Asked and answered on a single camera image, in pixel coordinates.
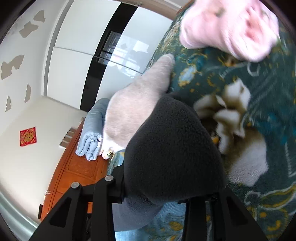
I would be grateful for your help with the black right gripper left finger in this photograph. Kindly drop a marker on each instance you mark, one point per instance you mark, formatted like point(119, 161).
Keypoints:
point(68, 219)

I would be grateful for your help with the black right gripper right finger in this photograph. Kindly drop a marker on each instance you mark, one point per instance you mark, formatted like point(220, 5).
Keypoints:
point(230, 219)

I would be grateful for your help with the dark grey fleece garment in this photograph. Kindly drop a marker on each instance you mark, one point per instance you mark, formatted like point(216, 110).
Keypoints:
point(170, 158)

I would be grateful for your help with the folded light blue quilt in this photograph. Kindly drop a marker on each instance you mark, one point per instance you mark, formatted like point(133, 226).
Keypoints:
point(90, 140)

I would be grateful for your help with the white fluffy garment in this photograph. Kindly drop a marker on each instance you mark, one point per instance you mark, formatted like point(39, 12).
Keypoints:
point(131, 106)

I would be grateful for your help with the teal floral bed blanket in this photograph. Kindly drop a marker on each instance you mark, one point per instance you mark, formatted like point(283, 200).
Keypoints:
point(248, 109)

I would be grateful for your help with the white glossy wardrobe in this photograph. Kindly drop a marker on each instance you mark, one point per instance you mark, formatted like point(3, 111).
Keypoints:
point(99, 47)

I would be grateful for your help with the pink garment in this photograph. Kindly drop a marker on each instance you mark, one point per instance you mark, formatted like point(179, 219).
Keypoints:
point(247, 30)

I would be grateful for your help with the red paper wall decoration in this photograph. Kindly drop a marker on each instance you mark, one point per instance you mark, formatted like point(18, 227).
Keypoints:
point(28, 137)

